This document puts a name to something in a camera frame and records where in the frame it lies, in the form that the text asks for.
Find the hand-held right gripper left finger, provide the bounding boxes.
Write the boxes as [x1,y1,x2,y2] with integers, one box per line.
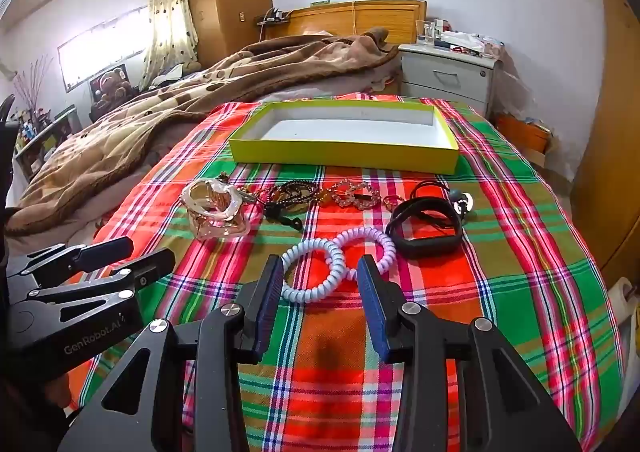
[57,254,286,452]

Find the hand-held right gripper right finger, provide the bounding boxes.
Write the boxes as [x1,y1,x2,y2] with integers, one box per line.
[357,254,583,452]

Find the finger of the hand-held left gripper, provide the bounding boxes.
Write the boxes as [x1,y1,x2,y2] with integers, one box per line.
[7,236,135,284]
[30,248,177,324]

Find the white spiral hair tie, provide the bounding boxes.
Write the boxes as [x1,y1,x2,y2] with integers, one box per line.
[280,238,346,304]

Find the black wristband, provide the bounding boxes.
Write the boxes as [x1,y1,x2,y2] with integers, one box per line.
[386,197,464,261]

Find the purple spiral hair tie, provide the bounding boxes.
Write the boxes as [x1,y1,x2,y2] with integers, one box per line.
[327,227,396,283]

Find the clear plastic hair claw clip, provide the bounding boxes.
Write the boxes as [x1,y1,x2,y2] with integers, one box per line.
[181,176,251,242]

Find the dark beaded bracelet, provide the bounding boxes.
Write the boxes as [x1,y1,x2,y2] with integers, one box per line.
[245,181,321,234]

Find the amber bead bracelet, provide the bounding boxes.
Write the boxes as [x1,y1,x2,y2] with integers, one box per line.
[315,187,346,209]

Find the clear crystal bracelet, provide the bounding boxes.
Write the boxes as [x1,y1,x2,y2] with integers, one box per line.
[332,178,383,211]

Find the black elastic hair tie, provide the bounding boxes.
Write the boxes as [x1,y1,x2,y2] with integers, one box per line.
[410,179,462,214]

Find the pearl bead hair tie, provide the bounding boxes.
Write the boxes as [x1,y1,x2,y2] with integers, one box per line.
[452,189,477,224]

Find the yellow shallow cardboard box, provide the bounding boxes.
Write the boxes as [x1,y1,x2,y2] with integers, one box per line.
[227,101,460,174]

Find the shelf with bottles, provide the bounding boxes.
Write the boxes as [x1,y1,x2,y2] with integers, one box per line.
[12,104,81,178]

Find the brown patterned blanket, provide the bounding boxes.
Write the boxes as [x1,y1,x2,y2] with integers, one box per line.
[5,29,401,238]

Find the plaid bed cloth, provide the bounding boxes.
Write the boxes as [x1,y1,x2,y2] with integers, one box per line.
[65,92,626,452]

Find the brown teddy bear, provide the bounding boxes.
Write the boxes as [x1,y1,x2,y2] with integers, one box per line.
[90,69,135,109]

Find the dried branches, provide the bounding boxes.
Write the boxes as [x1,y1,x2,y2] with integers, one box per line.
[10,57,52,114]

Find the bright window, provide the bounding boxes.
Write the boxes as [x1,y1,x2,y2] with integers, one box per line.
[57,7,151,93]

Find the grey bed sheet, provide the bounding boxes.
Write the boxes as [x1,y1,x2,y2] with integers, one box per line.
[250,67,402,109]

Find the orange cardboard box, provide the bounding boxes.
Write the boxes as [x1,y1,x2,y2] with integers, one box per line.
[495,112,553,156]

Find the grey nightstand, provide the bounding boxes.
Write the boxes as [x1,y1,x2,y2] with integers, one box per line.
[397,42,503,118]

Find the dotted curtain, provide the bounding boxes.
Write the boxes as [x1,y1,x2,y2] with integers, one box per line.
[140,0,201,88]

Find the white paper roll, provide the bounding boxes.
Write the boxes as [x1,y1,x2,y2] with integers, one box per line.
[607,277,640,329]

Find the clear drinking glass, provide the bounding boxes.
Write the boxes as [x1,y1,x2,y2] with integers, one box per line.
[415,19,437,46]

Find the pile of small nightstand clutter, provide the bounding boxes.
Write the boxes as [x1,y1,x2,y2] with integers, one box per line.
[435,19,502,58]

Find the power strip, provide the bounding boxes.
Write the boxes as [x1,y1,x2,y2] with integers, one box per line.
[257,7,292,26]

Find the wooden headboard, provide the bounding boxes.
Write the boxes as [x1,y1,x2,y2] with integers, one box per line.
[262,0,428,45]

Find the wooden door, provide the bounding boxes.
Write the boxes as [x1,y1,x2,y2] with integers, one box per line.
[570,0,640,278]

